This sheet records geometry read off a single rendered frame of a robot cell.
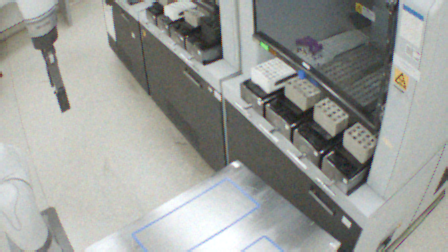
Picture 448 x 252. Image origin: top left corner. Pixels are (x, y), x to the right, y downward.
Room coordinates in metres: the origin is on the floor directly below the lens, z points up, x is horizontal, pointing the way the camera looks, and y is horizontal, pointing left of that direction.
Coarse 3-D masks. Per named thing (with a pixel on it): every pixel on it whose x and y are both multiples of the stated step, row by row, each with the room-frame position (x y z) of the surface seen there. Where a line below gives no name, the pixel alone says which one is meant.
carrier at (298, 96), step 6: (288, 84) 1.19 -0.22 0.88; (294, 84) 1.19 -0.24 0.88; (288, 90) 1.19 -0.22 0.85; (294, 90) 1.16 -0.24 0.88; (300, 90) 1.16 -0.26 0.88; (288, 96) 1.19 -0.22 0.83; (294, 96) 1.16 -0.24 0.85; (300, 96) 1.13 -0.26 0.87; (306, 96) 1.12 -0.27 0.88; (294, 102) 1.16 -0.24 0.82; (300, 102) 1.13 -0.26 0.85; (306, 102) 1.11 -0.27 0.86; (300, 108) 1.13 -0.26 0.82; (306, 108) 1.11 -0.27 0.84
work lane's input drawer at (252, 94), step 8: (248, 80) 1.31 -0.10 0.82; (240, 88) 1.31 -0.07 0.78; (248, 88) 1.27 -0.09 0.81; (256, 88) 1.26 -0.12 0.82; (280, 88) 1.25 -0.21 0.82; (248, 96) 1.26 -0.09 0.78; (256, 96) 1.23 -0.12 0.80; (264, 96) 1.21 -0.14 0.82; (272, 96) 1.22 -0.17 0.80; (248, 104) 1.26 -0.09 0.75; (256, 104) 1.22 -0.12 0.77; (264, 104) 1.20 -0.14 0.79; (248, 112) 1.21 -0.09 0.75
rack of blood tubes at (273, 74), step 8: (264, 64) 1.34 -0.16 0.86; (272, 64) 1.33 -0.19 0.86; (280, 64) 1.33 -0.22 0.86; (256, 72) 1.29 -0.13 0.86; (264, 72) 1.29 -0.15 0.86; (272, 72) 1.29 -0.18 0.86; (280, 72) 1.28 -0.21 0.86; (288, 72) 1.28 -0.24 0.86; (296, 72) 1.29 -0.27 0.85; (256, 80) 1.28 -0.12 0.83; (264, 80) 1.24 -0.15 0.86; (272, 80) 1.24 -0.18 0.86; (280, 80) 1.31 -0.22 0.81; (264, 88) 1.24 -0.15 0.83; (272, 88) 1.24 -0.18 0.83
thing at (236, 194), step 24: (240, 168) 0.89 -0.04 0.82; (192, 192) 0.81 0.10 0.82; (216, 192) 0.81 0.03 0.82; (240, 192) 0.80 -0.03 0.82; (264, 192) 0.79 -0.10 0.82; (144, 216) 0.73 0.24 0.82; (168, 216) 0.72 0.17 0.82; (192, 216) 0.72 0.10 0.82; (216, 216) 0.72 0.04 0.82; (240, 216) 0.71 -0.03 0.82; (264, 216) 0.70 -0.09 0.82; (288, 216) 0.69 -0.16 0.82; (120, 240) 0.63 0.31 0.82; (144, 240) 0.64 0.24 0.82; (168, 240) 0.64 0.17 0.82; (192, 240) 0.64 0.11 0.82; (216, 240) 0.63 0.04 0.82; (240, 240) 0.63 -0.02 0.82; (264, 240) 0.62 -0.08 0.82; (288, 240) 0.61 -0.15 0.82; (312, 240) 0.59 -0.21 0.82; (336, 240) 0.58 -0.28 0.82
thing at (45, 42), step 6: (54, 30) 0.82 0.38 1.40; (42, 36) 0.80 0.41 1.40; (48, 36) 0.80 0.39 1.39; (54, 36) 0.82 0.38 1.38; (36, 42) 0.80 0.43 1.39; (42, 42) 0.79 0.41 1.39; (48, 42) 0.80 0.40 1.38; (54, 42) 0.81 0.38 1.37; (36, 48) 0.80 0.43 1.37; (42, 48) 0.79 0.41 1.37; (48, 48) 0.80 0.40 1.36
